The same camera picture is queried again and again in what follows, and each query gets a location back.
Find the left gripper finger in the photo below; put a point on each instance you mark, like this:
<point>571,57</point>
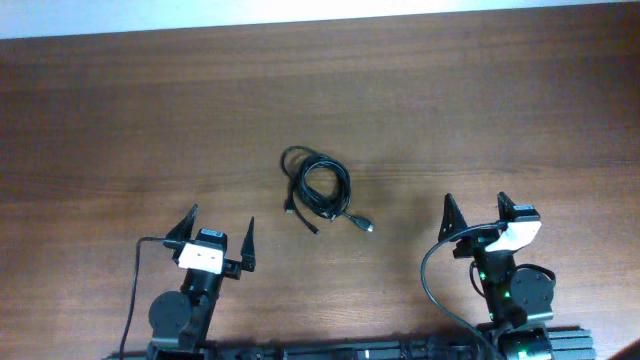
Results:
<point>248,258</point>
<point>182,232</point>

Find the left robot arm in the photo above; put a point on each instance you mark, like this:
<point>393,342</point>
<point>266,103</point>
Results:
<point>180,320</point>

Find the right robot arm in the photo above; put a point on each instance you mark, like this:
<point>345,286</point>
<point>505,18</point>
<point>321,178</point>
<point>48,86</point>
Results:
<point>518,297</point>

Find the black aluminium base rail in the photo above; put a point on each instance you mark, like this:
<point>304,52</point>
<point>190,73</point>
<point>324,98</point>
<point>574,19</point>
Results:
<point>570,344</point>

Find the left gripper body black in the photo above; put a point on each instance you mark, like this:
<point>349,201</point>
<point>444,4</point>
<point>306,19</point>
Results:
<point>231,268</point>

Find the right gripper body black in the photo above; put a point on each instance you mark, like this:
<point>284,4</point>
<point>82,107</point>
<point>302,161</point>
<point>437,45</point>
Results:
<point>475,245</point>

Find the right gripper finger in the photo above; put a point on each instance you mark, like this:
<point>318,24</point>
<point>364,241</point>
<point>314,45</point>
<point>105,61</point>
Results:
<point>452,221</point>
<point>505,207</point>

